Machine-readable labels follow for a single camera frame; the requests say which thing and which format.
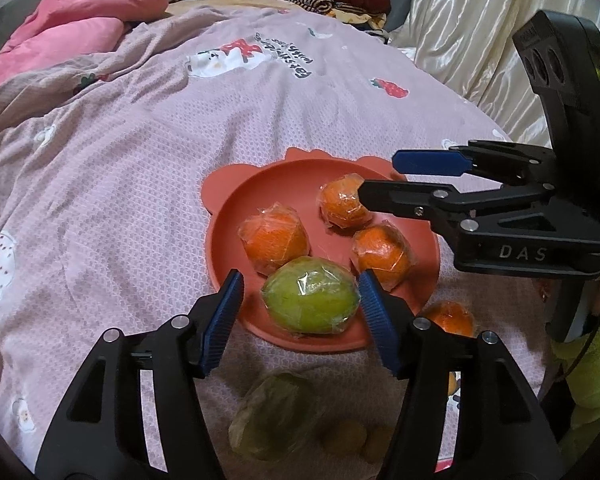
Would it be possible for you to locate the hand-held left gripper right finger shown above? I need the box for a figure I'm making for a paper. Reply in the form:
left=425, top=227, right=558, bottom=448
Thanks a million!
left=357, top=269, right=566, bottom=480

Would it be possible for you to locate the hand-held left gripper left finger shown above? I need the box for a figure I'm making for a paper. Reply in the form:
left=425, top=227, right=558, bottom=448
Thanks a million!
left=35, top=269, right=245, bottom=480

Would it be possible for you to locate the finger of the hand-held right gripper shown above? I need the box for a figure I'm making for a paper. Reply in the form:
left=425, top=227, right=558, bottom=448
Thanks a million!
left=392, top=141, right=558, bottom=187
left=357, top=177, right=600, bottom=275

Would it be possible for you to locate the small orange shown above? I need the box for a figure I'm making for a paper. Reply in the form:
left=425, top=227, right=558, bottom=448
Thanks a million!
left=422, top=301, right=478, bottom=338
left=316, top=172, right=373, bottom=231
left=350, top=222, right=413, bottom=291

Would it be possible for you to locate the green fruit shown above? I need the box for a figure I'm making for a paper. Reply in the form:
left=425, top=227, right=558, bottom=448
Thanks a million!
left=227, top=372, right=326, bottom=461
left=260, top=256, right=363, bottom=336

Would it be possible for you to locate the large orange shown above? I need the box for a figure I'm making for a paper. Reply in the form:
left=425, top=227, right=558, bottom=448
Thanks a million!
left=237, top=202, right=311, bottom=277

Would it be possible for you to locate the orange bear-shaped plate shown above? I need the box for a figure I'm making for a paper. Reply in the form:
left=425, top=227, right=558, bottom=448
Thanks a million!
left=201, top=147, right=442, bottom=352

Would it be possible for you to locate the person's right hand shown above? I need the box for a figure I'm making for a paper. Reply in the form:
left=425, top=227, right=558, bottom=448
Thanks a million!
left=530, top=277, right=556, bottom=321

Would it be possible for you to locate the cream satin curtain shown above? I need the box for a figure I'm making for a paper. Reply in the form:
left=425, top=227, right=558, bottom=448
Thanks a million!
left=380, top=0, right=561, bottom=151

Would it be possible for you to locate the printed lilac blanket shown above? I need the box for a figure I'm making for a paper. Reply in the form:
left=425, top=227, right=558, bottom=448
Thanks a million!
left=0, top=2, right=556, bottom=480

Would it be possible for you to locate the pink quilt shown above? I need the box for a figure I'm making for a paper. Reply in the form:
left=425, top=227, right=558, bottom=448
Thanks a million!
left=0, top=0, right=171, bottom=103

